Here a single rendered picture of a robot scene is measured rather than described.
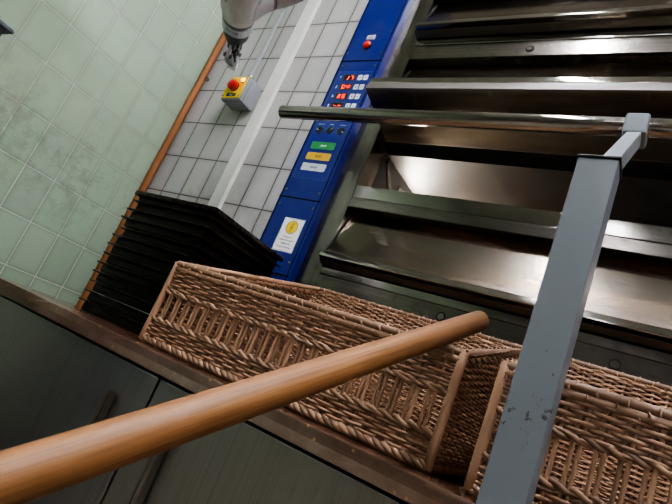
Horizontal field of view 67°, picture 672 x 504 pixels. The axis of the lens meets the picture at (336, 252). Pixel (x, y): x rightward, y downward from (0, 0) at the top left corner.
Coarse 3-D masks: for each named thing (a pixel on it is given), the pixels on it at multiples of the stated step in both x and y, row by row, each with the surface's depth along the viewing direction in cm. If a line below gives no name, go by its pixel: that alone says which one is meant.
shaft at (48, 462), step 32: (448, 320) 64; (480, 320) 69; (352, 352) 48; (384, 352) 51; (416, 352) 56; (256, 384) 39; (288, 384) 41; (320, 384) 44; (128, 416) 31; (160, 416) 32; (192, 416) 34; (224, 416) 36; (256, 416) 39; (32, 448) 27; (64, 448) 28; (96, 448) 29; (128, 448) 30; (160, 448) 32; (0, 480) 25; (32, 480) 26; (64, 480) 27
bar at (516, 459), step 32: (480, 128) 91; (512, 128) 87; (544, 128) 84; (576, 128) 81; (608, 128) 78; (640, 128) 75; (608, 160) 53; (576, 192) 53; (608, 192) 51; (576, 224) 51; (576, 256) 50; (544, 288) 50; (576, 288) 49; (544, 320) 49; (576, 320) 48; (544, 352) 48; (512, 384) 48; (544, 384) 47; (512, 416) 47; (544, 416) 46; (512, 448) 46; (544, 448) 46; (512, 480) 45
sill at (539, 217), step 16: (368, 192) 142; (384, 192) 140; (400, 192) 137; (432, 208) 131; (448, 208) 128; (464, 208) 126; (480, 208) 124; (496, 208) 122; (512, 208) 121; (528, 208) 119; (544, 224) 115; (608, 224) 109; (624, 224) 107; (640, 224) 106; (640, 240) 105; (656, 240) 103
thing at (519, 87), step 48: (384, 96) 138; (432, 96) 130; (480, 96) 122; (528, 96) 116; (576, 96) 110; (624, 96) 105; (432, 144) 144; (480, 144) 135; (528, 144) 128; (576, 144) 121
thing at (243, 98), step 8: (240, 80) 179; (248, 80) 178; (240, 88) 178; (248, 88) 178; (256, 88) 181; (224, 96) 180; (232, 96) 178; (240, 96) 176; (248, 96) 179; (256, 96) 182; (232, 104) 181; (240, 104) 179; (248, 104) 179
